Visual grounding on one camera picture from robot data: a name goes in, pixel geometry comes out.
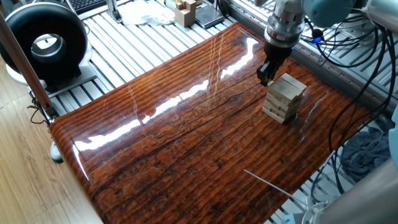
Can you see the short aluminium post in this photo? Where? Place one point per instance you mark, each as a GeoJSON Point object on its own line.
{"type": "Point", "coordinates": [113, 11]}

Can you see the grey blue towel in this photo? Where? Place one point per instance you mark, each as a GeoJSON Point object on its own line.
{"type": "Point", "coordinates": [363, 152]}

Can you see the grey aluminium edge rail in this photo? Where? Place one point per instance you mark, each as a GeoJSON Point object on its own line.
{"type": "Point", "coordinates": [326, 73]}

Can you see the glossy wood grain table cover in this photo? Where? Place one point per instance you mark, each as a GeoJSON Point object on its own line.
{"type": "Point", "coordinates": [186, 140]}

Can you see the wooden block puzzle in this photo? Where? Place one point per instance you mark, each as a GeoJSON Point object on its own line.
{"type": "Point", "coordinates": [185, 17]}

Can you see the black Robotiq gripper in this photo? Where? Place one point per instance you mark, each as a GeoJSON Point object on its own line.
{"type": "Point", "coordinates": [276, 53]}

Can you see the dark grey flat scale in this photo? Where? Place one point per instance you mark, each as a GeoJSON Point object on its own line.
{"type": "Point", "coordinates": [208, 15]}

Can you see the white rounded foot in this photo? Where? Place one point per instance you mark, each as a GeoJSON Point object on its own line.
{"type": "Point", "coordinates": [56, 152]}

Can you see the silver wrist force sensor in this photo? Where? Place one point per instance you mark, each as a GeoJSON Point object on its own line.
{"type": "Point", "coordinates": [284, 29]}

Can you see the black keyboard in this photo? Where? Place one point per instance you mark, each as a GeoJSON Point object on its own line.
{"type": "Point", "coordinates": [87, 4]}

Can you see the white cloth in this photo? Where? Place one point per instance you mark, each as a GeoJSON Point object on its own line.
{"type": "Point", "coordinates": [143, 14]}

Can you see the wooden Jenga block tower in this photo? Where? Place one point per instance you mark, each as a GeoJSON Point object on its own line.
{"type": "Point", "coordinates": [283, 99]}

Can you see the brown post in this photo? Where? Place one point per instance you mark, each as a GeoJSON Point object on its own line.
{"type": "Point", "coordinates": [23, 67]}

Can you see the silver UR5 robot arm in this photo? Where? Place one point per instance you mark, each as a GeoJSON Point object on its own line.
{"type": "Point", "coordinates": [329, 12]}

